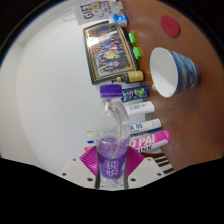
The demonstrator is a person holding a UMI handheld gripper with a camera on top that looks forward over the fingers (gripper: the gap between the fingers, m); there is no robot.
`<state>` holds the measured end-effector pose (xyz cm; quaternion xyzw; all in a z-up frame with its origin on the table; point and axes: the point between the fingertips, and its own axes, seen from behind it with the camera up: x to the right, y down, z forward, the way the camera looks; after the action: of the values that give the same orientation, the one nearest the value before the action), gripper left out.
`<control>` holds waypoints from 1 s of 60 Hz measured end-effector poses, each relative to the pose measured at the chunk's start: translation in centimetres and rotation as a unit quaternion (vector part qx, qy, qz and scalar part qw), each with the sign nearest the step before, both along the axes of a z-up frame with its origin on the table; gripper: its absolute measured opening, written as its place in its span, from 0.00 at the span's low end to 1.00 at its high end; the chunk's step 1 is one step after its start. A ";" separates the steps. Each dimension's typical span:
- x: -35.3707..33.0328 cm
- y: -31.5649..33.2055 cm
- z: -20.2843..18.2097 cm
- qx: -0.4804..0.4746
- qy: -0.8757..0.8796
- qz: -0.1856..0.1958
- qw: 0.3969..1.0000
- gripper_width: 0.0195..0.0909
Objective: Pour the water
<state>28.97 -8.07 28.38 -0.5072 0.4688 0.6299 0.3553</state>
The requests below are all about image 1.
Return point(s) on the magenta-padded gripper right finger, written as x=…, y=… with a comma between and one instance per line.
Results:
x=146, y=171

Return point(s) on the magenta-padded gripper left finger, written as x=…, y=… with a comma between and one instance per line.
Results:
x=75, y=171

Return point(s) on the clear purple-capped water bottle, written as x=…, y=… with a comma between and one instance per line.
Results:
x=111, y=163

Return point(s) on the pink and white tube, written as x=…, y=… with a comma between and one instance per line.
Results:
x=150, y=140

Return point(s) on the white blue-capped bottle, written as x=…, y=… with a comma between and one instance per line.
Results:
x=141, y=108

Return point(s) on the dark blue pump bottle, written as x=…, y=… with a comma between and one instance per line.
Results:
x=135, y=94

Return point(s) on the dark yellow-labelled pump bottle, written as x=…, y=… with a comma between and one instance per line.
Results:
x=133, y=77

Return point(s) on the blue patterned paper cup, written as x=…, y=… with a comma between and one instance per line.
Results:
x=163, y=71

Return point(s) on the framed group photo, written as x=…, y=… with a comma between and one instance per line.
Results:
x=108, y=53

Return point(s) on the flat round red coaster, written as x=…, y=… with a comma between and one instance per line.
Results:
x=170, y=26

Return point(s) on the white paper gift bag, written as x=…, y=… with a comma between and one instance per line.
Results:
x=90, y=12

